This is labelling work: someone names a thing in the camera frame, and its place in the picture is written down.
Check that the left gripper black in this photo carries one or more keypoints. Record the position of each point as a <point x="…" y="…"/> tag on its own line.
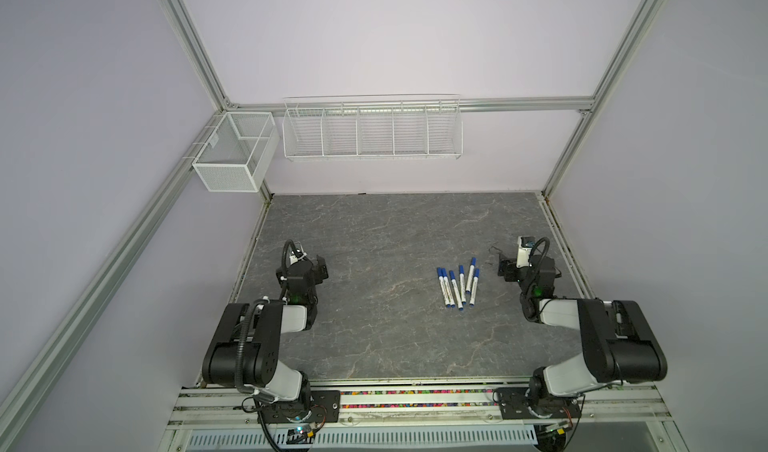
<point x="302" y="270"/>

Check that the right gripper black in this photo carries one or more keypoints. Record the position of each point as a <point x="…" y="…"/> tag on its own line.
<point x="510" y="270"/>

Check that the white marker pen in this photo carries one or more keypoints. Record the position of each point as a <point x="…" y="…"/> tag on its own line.
<point x="462" y="279"/>
<point x="470" y="275"/>
<point x="448" y="286"/>
<point x="457" y="290"/>
<point x="444" y="290"/>
<point x="474" y="286"/>

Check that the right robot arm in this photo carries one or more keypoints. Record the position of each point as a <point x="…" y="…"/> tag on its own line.
<point x="617" y="343"/>

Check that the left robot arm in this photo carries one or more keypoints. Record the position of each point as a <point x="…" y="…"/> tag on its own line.
<point x="244" y="350"/>

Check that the white mesh box basket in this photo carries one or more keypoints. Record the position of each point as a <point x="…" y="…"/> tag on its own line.
<point x="238" y="152"/>

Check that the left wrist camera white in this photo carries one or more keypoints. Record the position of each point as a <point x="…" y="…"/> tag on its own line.
<point x="295" y="253"/>

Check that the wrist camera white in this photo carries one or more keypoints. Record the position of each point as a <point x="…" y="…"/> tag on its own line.
<point x="525" y="245"/>
<point x="295" y="253"/>

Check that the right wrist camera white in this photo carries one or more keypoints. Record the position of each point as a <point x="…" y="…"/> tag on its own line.
<point x="525" y="245"/>

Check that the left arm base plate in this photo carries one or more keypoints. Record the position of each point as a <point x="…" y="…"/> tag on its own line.
<point x="320" y="406"/>

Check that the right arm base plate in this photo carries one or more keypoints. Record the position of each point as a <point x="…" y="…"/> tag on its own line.
<point x="518" y="403"/>

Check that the white wire shelf basket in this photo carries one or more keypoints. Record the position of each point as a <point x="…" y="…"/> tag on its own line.
<point x="373" y="127"/>

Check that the white vented cable duct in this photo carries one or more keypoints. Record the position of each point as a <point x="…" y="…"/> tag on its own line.
<point x="340" y="438"/>

